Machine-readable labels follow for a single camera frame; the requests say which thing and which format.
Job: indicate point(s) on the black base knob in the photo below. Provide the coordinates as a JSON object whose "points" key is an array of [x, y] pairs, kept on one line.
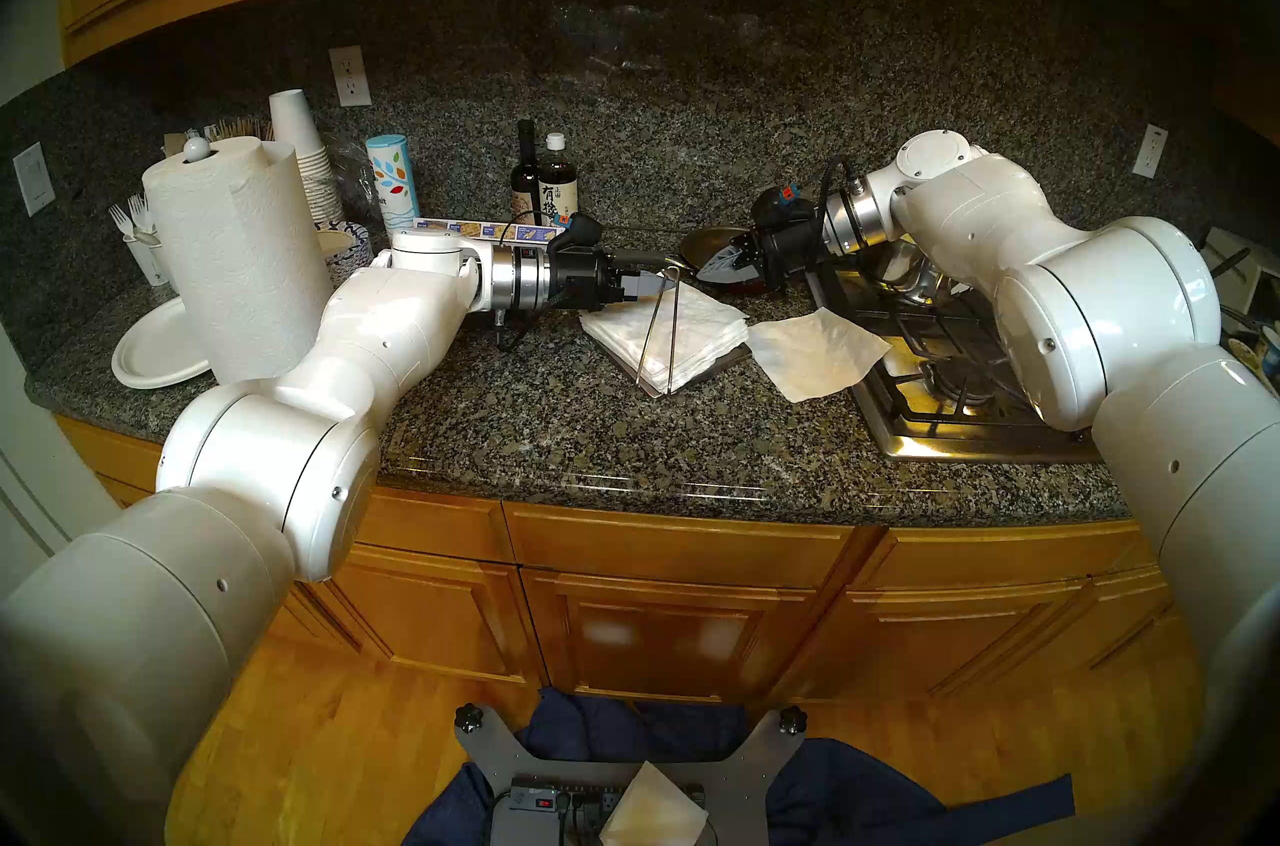
{"points": [[469, 717], [793, 721]]}

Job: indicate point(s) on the dark glass wine bottle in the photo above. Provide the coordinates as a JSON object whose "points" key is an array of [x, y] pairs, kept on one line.
{"points": [[525, 189]]}

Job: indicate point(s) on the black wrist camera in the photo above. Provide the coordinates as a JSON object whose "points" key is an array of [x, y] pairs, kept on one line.
{"points": [[583, 234], [780, 209]]}

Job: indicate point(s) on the white tissue sheet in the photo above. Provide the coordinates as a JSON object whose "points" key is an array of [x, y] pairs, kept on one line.
{"points": [[652, 814]]}

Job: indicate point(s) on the wooden lower cabinets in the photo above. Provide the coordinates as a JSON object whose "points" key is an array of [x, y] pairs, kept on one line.
{"points": [[660, 634]]}

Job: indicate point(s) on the long white blue wrap box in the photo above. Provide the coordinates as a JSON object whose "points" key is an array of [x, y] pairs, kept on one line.
{"points": [[480, 231]]}

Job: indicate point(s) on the soy sauce bottle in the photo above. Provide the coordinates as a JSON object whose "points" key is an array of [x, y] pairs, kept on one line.
{"points": [[558, 189]]}

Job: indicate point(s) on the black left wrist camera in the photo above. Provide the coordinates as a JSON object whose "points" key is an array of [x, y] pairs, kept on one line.
{"points": [[583, 234]]}

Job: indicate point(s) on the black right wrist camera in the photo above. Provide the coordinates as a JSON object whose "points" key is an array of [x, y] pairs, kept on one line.
{"points": [[780, 209]]}

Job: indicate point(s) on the white towel holder knob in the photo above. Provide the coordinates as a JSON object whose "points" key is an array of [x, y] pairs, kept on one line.
{"points": [[197, 150]]}

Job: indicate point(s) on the dark blue cloth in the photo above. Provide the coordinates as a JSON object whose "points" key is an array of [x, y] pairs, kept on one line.
{"points": [[850, 794]]}

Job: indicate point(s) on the white cup with forks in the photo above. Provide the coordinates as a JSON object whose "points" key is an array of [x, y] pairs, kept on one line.
{"points": [[150, 259]]}

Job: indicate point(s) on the patterned ceramic spoon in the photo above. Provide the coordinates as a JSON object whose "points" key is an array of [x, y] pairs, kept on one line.
{"points": [[1248, 354]]}

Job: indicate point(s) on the single white napkin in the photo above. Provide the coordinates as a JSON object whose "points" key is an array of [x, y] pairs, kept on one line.
{"points": [[815, 354]]}

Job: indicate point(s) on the dark frying pan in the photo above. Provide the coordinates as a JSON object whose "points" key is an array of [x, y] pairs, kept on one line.
{"points": [[715, 239]]}

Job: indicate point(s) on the white door panel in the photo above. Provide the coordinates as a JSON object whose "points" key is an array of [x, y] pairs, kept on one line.
{"points": [[40, 474]]}

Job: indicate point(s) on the grey power box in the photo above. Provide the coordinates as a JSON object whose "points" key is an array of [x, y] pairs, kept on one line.
{"points": [[525, 819]]}

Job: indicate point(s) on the white blue mug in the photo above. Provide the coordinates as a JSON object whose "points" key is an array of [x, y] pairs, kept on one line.
{"points": [[1272, 352]]}

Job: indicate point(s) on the cup of wooden sticks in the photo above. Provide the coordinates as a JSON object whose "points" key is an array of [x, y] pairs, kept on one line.
{"points": [[240, 131]]}

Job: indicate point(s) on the blue patterned paper bowl stack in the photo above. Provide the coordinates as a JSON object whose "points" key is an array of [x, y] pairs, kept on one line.
{"points": [[345, 249]]}

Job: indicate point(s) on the leaf print cylindrical canister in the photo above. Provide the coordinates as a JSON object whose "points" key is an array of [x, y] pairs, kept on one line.
{"points": [[393, 184]]}

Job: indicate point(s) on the white paper towel roll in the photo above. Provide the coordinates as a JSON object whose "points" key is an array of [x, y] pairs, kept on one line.
{"points": [[235, 254]]}

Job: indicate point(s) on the white paper plate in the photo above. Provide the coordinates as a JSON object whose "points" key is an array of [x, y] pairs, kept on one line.
{"points": [[150, 349]]}

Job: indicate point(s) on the white plastic fork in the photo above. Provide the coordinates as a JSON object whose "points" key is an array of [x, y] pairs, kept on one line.
{"points": [[120, 219], [140, 212]]}

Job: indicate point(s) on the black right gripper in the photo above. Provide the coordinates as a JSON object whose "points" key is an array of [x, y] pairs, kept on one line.
{"points": [[790, 259]]}

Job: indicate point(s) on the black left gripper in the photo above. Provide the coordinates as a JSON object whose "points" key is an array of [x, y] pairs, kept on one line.
{"points": [[585, 282]]}

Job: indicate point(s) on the white wall outlet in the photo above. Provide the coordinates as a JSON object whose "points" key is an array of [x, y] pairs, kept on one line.
{"points": [[350, 76], [1150, 152]]}

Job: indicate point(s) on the white light switch plate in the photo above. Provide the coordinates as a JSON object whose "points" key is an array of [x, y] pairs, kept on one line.
{"points": [[34, 179]]}

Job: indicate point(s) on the white paper cup stack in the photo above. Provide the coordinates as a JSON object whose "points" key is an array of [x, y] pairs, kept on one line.
{"points": [[305, 154]]}

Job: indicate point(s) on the white rectangular board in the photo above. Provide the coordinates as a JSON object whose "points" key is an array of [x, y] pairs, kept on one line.
{"points": [[1245, 289]]}

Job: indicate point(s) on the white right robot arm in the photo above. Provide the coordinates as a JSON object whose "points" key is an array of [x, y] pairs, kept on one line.
{"points": [[1100, 314]]}

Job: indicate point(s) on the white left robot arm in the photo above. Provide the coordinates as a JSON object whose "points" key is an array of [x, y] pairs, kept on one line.
{"points": [[250, 474]]}

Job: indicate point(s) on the white napkin stack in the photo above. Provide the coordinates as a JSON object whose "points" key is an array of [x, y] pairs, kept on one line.
{"points": [[705, 324]]}

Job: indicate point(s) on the stainless gas cooktop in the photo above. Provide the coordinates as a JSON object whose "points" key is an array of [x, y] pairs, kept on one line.
{"points": [[920, 414]]}

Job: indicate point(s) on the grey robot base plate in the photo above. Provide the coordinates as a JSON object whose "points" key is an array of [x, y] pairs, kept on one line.
{"points": [[750, 784]]}

